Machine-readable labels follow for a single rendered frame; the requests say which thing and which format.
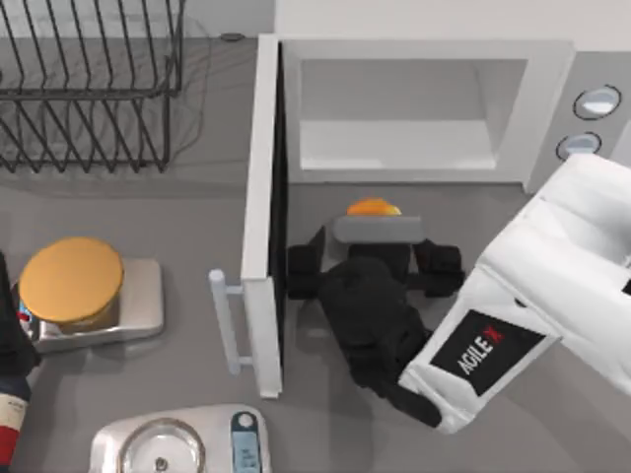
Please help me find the large microwave knob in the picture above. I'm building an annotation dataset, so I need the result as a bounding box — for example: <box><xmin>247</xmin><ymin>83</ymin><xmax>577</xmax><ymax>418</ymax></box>
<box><xmin>572</xmin><ymin>84</ymin><xmax>623</xmax><ymax>121</ymax></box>

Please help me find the yellow round box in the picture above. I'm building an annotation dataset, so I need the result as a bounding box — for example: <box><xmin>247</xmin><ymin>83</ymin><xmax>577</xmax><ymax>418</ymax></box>
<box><xmin>18</xmin><ymin>236</ymin><xmax>125</xmax><ymax>335</ymax></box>

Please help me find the pale microwave oven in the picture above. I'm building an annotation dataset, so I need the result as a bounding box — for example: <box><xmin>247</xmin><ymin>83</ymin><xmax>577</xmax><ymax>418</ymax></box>
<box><xmin>275</xmin><ymin>37</ymin><xmax>631</xmax><ymax>196</ymax></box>

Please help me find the black wire dish rack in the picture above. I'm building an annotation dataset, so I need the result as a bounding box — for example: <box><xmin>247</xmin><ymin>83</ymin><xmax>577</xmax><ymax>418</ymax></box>
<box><xmin>0</xmin><ymin>0</ymin><xmax>188</xmax><ymax>174</ymax></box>

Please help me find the silver scale with round plate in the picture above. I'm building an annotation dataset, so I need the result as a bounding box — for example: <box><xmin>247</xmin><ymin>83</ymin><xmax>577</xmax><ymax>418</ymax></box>
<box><xmin>89</xmin><ymin>403</ymin><xmax>274</xmax><ymax>473</ymax></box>

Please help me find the small microwave knob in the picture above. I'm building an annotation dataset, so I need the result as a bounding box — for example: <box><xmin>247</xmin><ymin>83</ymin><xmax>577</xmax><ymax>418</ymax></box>
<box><xmin>555</xmin><ymin>131</ymin><xmax>603</xmax><ymax>164</ymax></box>

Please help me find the pale microwave door handle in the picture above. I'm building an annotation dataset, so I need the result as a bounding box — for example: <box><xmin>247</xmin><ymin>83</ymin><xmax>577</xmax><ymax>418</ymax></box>
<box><xmin>207</xmin><ymin>268</ymin><xmax>255</xmax><ymax>377</ymax></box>

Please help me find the orange bread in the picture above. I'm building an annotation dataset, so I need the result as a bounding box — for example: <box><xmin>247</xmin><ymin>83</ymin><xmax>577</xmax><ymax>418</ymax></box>
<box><xmin>345</xmin><ymin>197</ymin><xmax>403</xmax><ymax>219</ymax></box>

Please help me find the navy white and red bottle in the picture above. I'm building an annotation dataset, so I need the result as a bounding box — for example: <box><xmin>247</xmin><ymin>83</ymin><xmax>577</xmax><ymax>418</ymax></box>
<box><xmin>0</xmin><ymin>367</ymin><xmax>34</xmax><ymax>473</ymax></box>

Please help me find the white microwave door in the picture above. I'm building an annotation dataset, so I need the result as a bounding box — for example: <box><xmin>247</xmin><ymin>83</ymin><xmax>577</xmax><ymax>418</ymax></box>
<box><xmin>240</xmin><ymin>34</ymin><xmax>288</xmax><ymax>400</ymax></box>

